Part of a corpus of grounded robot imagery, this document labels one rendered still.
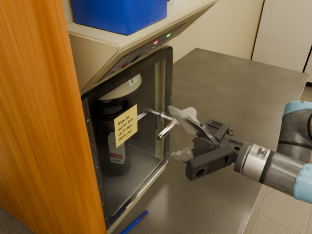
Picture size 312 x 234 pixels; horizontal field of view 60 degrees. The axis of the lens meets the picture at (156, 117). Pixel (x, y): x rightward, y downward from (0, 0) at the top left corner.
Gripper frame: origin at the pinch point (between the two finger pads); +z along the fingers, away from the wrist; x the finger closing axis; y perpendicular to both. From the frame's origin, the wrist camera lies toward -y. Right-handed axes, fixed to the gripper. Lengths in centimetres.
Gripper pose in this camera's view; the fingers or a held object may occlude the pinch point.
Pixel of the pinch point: (164, 132)
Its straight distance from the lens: 68.1
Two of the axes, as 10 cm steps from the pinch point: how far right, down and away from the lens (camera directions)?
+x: 0.0, -8.1, -5.9
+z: -8.4, -3.2, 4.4
